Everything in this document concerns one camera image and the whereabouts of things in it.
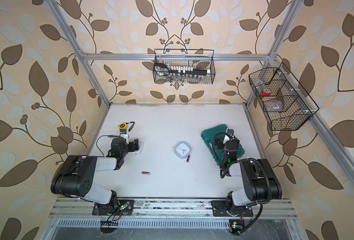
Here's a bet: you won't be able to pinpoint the light blue alarm clock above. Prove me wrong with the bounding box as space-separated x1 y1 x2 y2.
175 142 191 159

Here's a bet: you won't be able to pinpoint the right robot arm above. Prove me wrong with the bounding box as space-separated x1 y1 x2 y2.
212 130 282 215

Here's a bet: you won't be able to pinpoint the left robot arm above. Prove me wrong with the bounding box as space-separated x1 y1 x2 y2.
51 137 143 207

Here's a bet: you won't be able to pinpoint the green plastic case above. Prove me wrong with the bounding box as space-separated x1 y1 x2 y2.
201 124 245 168

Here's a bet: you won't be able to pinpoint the yellow tape measure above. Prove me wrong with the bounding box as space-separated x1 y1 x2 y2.
118 122 135 132

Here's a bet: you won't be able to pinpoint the clear plastic bag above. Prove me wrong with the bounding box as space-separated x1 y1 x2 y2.
264 99 284 113

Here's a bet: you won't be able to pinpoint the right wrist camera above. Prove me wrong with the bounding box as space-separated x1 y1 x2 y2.
226 129 234 138

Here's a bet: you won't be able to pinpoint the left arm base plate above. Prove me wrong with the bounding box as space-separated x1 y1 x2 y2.
92 199 135 216

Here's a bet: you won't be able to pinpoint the right black wire basket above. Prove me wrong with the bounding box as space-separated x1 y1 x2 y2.
248 63 319 131

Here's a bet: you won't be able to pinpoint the black wire basket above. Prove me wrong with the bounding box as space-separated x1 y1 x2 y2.
248 63 319 131
153 48 216 85

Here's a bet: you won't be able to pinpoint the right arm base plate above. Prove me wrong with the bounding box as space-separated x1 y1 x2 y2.
210 200 253 217

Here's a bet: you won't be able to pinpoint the socket bit rail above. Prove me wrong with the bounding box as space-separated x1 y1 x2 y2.
172 66 211 76

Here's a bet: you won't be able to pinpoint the black handled scissors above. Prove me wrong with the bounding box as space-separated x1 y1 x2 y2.
153 63 178 77

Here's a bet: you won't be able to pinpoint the back black wire basket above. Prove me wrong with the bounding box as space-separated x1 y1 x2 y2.
153 48 216 85

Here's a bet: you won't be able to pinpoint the aluminium front rail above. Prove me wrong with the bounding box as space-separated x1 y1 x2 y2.
49 198 298 220

